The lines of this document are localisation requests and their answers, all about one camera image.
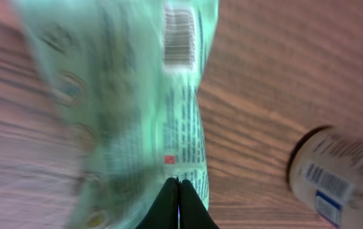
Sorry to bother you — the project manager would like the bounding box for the green lid jar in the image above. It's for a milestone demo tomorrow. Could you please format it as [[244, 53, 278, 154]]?
[[287, 126, 363, 229]]

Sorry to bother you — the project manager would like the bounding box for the teal tissue packet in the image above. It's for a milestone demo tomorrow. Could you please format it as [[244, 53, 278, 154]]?
[[13, 0, 219, 228]]

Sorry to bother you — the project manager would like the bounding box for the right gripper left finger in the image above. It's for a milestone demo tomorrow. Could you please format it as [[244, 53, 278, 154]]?
[[136, 177, 179, 229]]

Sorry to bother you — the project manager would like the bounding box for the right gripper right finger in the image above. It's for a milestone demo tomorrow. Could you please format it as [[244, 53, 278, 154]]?
[[178, 179, 219, 229]]

